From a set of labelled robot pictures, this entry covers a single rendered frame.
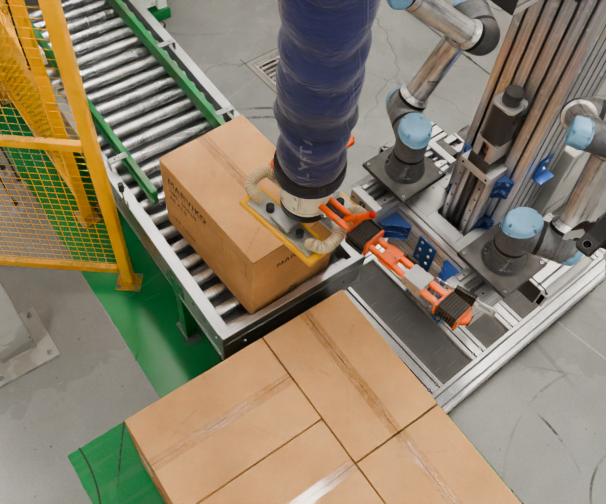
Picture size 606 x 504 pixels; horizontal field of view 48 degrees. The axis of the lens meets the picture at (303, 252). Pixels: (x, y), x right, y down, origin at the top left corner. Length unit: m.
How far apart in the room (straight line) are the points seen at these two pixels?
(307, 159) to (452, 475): 1.28
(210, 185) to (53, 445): 1.35
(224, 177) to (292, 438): 1.00
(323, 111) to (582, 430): 2.19
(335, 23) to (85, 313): 2.23
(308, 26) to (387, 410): 1.52
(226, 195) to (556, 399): 1.85
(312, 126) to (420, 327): 1.57
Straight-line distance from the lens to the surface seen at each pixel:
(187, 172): 2.63
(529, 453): 3.33
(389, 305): 3.21
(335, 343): 2.70
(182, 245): 2.92
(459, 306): 2.01
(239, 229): 2.46
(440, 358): 3.14
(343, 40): 1.64
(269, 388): 2.61
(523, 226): 2.25
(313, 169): 1.97
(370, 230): 2.10
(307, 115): 1.79
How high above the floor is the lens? 2.96
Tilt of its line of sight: 56 degrees down
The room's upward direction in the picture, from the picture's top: 7 degrees clockwise
